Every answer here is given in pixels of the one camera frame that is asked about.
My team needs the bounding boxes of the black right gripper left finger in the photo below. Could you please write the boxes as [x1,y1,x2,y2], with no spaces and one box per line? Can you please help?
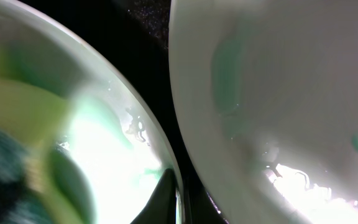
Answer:
[131,169,176,224]

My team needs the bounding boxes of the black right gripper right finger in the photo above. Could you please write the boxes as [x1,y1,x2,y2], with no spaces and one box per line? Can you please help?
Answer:
[191,183,226,224]

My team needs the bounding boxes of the green and yellow sponge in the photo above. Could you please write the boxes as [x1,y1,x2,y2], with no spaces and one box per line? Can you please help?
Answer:
[0,45,95,223]

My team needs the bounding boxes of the round black tray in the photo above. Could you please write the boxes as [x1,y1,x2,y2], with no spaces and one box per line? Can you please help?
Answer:
[20,0,229,224]

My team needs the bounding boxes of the white plate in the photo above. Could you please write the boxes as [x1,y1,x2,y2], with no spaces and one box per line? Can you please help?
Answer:
[169,0,358,223]

